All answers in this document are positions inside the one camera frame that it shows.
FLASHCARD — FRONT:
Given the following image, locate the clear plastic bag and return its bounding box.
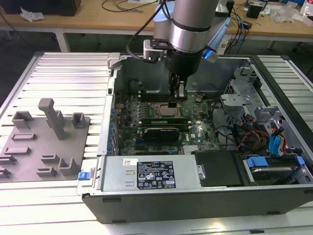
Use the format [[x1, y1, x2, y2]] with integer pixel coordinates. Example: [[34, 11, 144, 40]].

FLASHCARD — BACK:
[[272, 4, 304, 23]]

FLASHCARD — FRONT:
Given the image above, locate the CPU socket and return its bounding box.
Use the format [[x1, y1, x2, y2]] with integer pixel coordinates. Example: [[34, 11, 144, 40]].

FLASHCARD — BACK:
[[150, 100, 187, 121]]

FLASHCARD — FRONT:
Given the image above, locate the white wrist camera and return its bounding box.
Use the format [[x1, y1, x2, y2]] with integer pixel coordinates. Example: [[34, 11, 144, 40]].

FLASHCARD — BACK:
[[142, 38, 170, 61]]

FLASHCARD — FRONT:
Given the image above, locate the red and white box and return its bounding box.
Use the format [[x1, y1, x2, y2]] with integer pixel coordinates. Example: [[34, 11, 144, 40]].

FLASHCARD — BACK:
[[302, 0, 313, 25]]

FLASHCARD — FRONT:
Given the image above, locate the hard disk in blue carrier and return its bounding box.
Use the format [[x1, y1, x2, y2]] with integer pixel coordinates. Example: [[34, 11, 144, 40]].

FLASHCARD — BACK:
[[242, 154, 305, 186]]

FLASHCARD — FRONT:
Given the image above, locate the small black box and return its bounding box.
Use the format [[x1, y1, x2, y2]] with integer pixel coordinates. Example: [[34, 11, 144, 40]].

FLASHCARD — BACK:
[[246, 2, 264, 19]]

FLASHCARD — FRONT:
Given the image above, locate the blue flat wire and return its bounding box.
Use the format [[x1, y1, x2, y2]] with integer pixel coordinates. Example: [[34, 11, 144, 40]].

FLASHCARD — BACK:
[[268, 121, 286, 160]]

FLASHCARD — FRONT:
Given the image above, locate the crumpled white paper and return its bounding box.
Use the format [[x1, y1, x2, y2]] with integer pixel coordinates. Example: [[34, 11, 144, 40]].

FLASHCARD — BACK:
[[20, 6, 46, 23]]

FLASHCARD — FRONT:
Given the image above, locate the open black PC case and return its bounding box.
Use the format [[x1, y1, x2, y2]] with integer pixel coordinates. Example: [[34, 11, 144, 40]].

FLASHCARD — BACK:
[[76, 53, 313, 225]]

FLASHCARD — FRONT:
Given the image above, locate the grey parts rack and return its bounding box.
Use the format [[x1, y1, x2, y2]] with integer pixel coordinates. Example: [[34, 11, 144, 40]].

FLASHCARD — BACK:
[[0, 97, 92, 183]]

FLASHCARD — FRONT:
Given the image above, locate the black graphics card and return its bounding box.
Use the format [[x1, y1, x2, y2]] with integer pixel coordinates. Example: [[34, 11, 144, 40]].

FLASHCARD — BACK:
[[143, 127, 179, 143]]

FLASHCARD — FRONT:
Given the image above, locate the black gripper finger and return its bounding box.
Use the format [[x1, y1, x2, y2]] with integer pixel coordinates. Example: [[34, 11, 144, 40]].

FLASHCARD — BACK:
[[168, 72, 179, 109], [177, 77, 188, 101]]

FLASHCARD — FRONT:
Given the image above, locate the green motherboard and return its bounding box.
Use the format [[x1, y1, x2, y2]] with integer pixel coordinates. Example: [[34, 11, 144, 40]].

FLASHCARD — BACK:
[[111, 87, 223, 156]]

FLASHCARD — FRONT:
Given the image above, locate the wooden desk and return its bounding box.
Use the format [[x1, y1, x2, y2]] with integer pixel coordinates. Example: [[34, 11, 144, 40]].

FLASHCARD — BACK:
[[0, 0, 313, 39]]

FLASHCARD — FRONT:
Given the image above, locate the black plastic shroud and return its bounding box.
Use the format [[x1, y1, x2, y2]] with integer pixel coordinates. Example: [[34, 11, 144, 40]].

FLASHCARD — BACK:
[[191, 150, 246, 188]]

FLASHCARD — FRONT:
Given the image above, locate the thin black wire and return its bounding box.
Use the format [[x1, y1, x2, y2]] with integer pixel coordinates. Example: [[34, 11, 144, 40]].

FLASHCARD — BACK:
[[212, 125, 237, 148]]

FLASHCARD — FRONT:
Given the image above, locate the silver CPU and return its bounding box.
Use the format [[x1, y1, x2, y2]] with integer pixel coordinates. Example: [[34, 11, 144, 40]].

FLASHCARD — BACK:
[[156, 104, 180, 118]]

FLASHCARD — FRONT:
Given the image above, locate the grey power supply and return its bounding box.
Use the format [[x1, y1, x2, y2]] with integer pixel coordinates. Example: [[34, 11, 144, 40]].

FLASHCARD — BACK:
[[100, 154, 204, 193]]

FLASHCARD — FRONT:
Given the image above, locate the large black box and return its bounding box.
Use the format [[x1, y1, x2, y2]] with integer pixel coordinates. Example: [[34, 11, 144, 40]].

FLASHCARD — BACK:
[[2, 0, 82, 17]]

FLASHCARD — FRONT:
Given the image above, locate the grey metal drive cage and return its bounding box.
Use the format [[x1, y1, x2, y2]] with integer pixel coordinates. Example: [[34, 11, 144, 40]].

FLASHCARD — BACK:
[[219, 66, 264, 116]]

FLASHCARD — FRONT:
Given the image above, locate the blue hanging cable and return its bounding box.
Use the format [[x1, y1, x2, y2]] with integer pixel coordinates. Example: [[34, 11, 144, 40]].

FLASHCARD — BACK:
[[234, 12, 248, 55]]

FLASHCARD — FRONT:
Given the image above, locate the red yellow black wire bundle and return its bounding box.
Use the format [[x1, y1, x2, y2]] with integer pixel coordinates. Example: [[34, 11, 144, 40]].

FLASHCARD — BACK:
[[234, 130, 270, 153]]

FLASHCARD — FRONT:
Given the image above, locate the silver heat sink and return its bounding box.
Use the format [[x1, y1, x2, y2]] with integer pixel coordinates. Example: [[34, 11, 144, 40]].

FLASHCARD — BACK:
[[182, 145, 199, 155]]

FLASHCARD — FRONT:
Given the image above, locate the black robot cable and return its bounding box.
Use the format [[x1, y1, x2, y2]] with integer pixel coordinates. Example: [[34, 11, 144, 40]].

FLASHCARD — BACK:
[[125, 0, 169, 60]]

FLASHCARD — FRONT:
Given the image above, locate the black RAM slot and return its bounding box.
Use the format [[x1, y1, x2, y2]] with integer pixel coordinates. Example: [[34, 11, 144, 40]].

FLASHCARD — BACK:
[[140, 94, 171, 99], [138, 123, 191, 128]]

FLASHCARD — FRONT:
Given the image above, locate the orange wire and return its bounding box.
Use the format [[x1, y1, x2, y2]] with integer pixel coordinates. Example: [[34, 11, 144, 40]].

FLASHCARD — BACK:
[[280, 132, 289, 155]]

